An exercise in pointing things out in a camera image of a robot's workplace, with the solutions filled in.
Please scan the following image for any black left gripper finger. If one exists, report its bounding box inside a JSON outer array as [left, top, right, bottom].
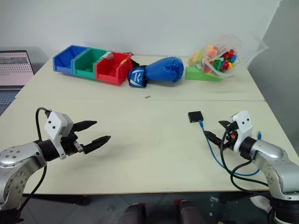
[[83, 134, 112, 154], [73, 120, 98, 134]]

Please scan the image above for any blue plastic storage bin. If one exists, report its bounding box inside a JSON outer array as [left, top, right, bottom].
[[53, 44, 88, 76]]

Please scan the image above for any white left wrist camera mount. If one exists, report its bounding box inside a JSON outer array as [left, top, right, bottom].
[[44, 111, 76, 161]]

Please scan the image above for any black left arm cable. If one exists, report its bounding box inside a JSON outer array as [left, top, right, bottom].
[[21, 107, 52, 212]]

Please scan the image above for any open laptop computer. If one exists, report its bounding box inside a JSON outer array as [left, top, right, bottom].
[[0, 49, 36, 117]]

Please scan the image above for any green plastic storage bin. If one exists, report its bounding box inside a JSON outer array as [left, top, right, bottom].
[[72, 47, 109, 80]]

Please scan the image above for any blue cable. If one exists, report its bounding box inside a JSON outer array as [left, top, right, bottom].
[[198, 120, 263, 177]]

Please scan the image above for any small black box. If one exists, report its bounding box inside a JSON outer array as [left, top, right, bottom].
[[188, 111, 205, 125]]

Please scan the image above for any red plastic storage bin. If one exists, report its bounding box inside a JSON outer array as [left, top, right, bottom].
[[94, 51, 133, 86]]

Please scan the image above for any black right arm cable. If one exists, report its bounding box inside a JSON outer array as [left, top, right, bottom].
[[219, 130, 275, 194]]

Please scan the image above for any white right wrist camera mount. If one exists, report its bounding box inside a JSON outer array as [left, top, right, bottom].
[[230, 110, 254, 153]]

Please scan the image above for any clear bag of toy bricks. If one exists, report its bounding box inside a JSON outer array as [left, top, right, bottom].
[[187, 34, 270, 79]]

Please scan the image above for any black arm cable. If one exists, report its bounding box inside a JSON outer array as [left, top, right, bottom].
[[21, 107, 52, 212], [219, 130, 275, 194]]

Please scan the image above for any green wedge block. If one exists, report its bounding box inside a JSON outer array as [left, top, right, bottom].
[[185, 66, 223, 83]]

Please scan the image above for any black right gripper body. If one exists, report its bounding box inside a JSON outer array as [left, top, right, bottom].
[[220, 122, 239, 151]]

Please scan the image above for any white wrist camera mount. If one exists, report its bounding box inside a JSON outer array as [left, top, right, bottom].
[[44, 111, 76, 161], [230, 110, 254, 153]]

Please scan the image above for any dark rounded shape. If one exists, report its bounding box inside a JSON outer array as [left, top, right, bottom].
[[122, 203, 147, 224], [179, 199, 206, 224]]

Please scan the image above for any blue boxing glove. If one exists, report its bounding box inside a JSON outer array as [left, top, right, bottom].
[[127, 56, 185, 89]]

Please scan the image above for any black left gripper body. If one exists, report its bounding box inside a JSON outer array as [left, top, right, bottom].
[[60, 131, 85, 156]]

